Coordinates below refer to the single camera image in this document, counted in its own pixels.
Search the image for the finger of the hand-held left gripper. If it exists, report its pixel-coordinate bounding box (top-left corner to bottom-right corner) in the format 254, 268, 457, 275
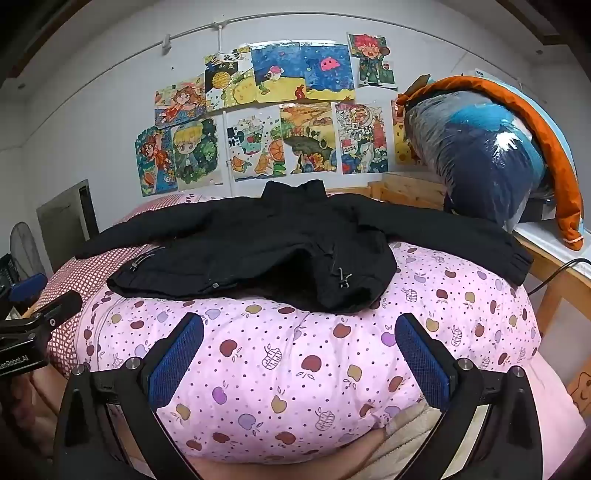
21, 292, 84, 333
10, 274, 48, 302

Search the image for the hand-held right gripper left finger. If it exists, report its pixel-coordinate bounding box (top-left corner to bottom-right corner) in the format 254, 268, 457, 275
54, 313, 206, 480

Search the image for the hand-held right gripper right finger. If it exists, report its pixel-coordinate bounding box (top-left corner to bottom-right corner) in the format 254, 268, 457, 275
394, 313, 543, 480

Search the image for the black padded jacket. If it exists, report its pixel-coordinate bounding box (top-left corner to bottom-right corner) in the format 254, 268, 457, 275
74, 180, 534, 315

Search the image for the red checked bed sheet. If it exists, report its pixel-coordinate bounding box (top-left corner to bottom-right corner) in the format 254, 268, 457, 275
33, 193, 195, 370

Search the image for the standing fan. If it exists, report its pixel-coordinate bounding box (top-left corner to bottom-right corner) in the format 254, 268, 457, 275
9, 222, 48, 280

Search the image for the beige fleece cloth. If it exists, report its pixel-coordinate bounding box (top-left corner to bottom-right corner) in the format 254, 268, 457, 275
382, 401, 465, 464

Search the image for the pink apple-print quilt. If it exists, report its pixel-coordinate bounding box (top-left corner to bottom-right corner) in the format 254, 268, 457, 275
76, 191, 542, 464

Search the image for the wooden desk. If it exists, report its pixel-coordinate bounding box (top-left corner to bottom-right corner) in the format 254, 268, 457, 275
512, 220, 591, 335

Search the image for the wooden bed headboard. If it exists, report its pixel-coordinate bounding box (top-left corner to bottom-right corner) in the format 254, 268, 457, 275
323, 172, 448, 214

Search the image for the orange cloth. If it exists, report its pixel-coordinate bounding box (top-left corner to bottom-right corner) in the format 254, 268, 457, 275
396, 75, 584, 252

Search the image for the black cable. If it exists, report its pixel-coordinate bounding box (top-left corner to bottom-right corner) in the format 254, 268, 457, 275
527, 258, 591, 296

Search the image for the group of colourful wall drawings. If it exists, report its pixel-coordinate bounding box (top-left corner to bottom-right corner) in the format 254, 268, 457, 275
135, 32, 416, 197

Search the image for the white wall conduit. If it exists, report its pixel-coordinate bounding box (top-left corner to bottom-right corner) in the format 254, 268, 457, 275
161, 9, 467, 58

